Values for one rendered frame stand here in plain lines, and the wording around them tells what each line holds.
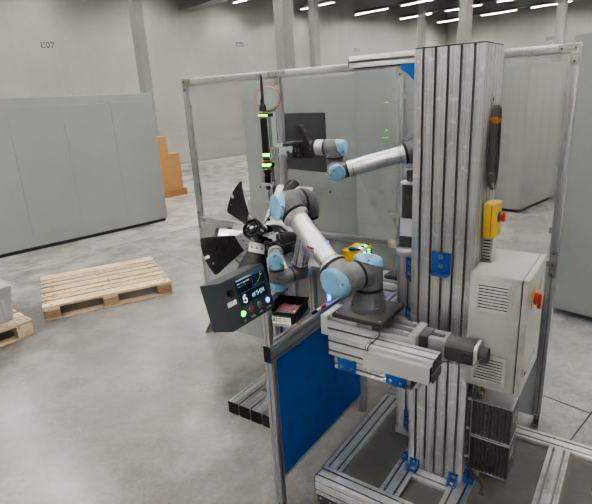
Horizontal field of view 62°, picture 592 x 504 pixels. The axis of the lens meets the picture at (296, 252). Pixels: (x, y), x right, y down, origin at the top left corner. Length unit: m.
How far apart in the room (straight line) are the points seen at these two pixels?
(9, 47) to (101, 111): 6.88
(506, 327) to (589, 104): 2.67
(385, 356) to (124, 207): 6.74
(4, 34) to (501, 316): 13.79
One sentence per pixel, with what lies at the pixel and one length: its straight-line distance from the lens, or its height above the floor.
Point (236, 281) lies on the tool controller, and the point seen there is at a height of 1.24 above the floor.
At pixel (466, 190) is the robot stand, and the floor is 1.53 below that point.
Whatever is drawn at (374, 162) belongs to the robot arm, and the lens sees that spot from 2.31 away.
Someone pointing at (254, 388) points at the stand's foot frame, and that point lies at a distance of 3.38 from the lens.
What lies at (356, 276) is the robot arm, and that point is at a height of 1.22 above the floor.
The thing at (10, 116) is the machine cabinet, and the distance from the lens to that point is 7.68.
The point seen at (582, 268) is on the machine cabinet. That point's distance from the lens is 4.58.
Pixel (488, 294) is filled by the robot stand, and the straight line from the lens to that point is 1.96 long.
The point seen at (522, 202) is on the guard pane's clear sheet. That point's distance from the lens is 2.86.
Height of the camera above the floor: 1.89
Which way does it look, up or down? 18 degrees down
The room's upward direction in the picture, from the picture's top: 3 degrees counter-clockwise
